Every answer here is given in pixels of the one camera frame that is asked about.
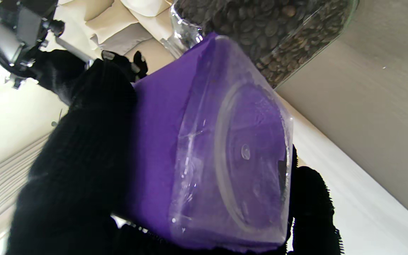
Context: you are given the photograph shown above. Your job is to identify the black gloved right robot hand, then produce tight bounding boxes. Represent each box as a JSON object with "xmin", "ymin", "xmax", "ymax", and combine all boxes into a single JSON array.
[{"xmin": 34, "ymin": 49, "xmax": 148, "ymax": 106}]

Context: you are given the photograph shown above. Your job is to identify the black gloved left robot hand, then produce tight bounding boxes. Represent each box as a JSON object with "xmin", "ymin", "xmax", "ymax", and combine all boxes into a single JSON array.
[{"xmin": 7, "ymin": 58, "xmax": 342, "ymax": 255}]

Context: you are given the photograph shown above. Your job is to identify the white sheer curtain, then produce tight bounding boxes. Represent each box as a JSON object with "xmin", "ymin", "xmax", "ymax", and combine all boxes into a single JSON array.
[{"xmin": 0, "ymin": 76, "xmax": 66, "ymax": 255}]

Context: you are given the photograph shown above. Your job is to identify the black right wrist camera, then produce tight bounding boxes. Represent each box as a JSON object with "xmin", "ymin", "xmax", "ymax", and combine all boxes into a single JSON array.
[{"xmin": 0, "ymin": 0, "xmax": 65, "ymax": 48}]

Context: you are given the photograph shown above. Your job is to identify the glass jar of coffee beans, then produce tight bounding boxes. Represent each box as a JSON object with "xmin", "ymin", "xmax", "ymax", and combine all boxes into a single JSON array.
[{"xmin": 170, "ymin": 0, "xmax": 359, "ymax": 89}]

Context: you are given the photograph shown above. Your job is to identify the purple square coffee jar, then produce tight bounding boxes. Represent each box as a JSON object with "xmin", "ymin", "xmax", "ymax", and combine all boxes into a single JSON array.
[{"xmin": 126, "ymin": 33, "xmax": 295, "ymax": 254}]

